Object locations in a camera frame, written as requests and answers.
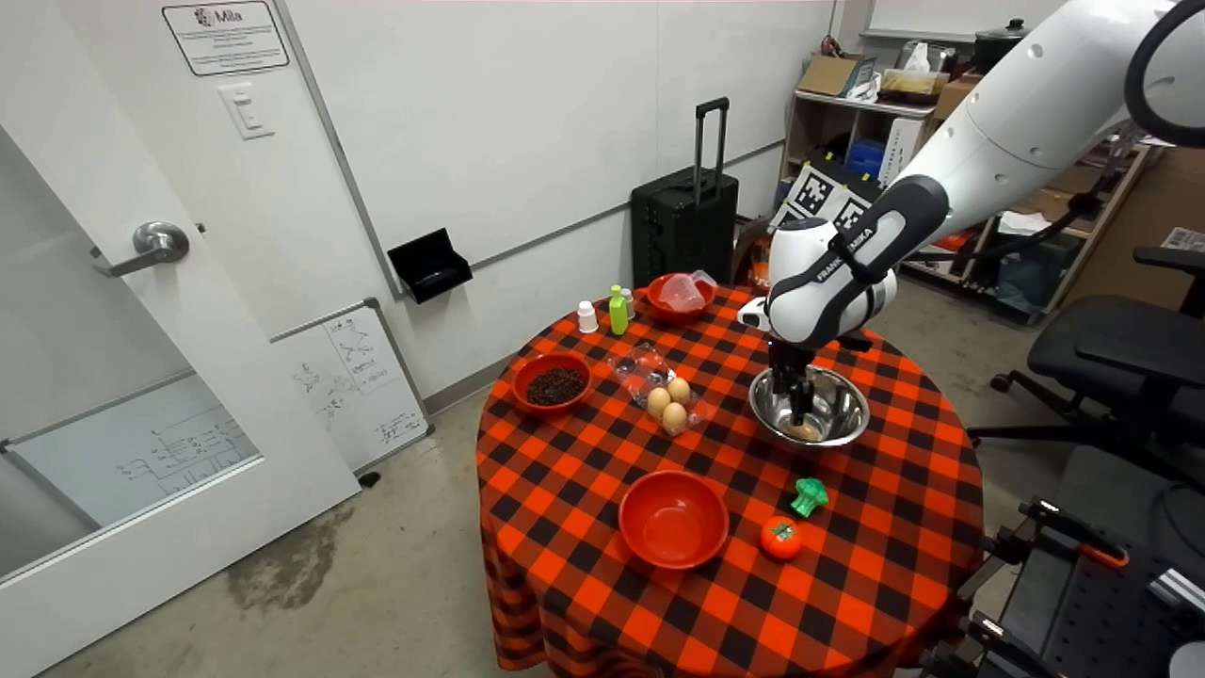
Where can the small white bottle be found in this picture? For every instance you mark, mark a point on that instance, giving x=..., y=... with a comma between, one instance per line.
x=586, y=318

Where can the silver metal bowl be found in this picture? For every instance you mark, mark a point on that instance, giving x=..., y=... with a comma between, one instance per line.
x=846, y=402

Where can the brown cardboard box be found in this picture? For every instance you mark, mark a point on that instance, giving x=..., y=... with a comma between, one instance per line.
x=829, y=75

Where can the white printed door sign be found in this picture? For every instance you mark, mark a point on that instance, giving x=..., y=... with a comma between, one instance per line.
x=226, y=39

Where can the white storage shelf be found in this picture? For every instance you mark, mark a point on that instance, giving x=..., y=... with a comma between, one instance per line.
x=868, y=108

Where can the beige egg in clear tray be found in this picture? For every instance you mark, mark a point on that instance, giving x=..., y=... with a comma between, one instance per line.
x=678, y=391
x=676, y=419
x=657, y=402

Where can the small whiteboard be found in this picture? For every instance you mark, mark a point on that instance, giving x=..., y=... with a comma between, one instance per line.
x=360, y=391

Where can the black orange bar clamp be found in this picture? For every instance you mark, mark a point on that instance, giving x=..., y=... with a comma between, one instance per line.
x=1068, y=531

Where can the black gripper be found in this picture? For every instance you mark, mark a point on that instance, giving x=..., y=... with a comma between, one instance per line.
x=793, y=372

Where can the white door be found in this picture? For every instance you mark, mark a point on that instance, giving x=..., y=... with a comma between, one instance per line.
x=251, y=214

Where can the green toy broccoli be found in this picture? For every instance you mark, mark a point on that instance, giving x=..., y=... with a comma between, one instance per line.
x=806, y=497

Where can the red toy tomato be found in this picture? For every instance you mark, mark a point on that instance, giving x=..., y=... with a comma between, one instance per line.
x=779, y=536

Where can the black office chair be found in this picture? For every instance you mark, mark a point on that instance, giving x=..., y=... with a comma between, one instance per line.
x=1117, y=353

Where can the clear plastic egg tray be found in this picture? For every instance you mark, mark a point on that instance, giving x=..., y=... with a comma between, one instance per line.
x=632, y=372

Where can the empty bright red bowl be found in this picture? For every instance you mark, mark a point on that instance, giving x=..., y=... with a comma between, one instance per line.
x=671, y=517

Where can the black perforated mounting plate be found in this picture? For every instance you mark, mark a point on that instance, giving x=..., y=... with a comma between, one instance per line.
x=1077, y=628

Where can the small white door notice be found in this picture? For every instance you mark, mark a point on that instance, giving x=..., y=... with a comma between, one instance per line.
x=244, y=109

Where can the clear pink plastic bag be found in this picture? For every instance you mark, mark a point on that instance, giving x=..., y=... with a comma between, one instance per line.
x=684, y=290

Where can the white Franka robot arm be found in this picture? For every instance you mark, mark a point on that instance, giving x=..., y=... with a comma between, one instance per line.
x=1042, y=99

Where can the orange black plaid tablecloth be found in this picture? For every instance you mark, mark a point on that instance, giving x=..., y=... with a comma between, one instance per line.
x=605, y=605

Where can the brown wooden desk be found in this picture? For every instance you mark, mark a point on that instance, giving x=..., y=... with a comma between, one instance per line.
x=1151, y=210

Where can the white fiducial marker board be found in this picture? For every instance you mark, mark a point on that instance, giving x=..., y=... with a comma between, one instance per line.
x=816, y=193

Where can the black wall holder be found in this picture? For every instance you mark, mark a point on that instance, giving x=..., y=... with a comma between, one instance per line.
x=432, y=264

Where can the black suitcase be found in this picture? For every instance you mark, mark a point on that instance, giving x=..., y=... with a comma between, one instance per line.
x=684, y=232

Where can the red bowl holding plastic bag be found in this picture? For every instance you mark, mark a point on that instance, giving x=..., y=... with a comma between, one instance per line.
x=662, y=314

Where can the green plastic bottle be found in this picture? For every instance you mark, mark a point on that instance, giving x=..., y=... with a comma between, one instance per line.
x=620, y=314

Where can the red bowl with dark contents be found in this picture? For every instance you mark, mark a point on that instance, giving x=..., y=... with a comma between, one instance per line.
x=552, y=381

